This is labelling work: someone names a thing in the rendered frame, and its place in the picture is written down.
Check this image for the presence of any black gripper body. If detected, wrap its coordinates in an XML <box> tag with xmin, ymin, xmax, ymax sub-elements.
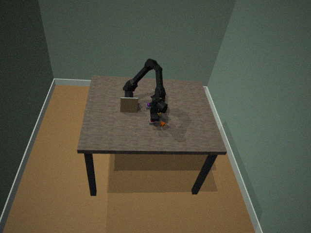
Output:
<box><xmin>149</xmin><ymin>102</ymin><xmax>159</xmax><ymax>121</ymax></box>

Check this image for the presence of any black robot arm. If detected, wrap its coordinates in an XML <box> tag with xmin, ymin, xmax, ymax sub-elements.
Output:
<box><xmin>123</xmin><ymin>58</ymin><xmax>168</xmax><ymax>114</ymax></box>

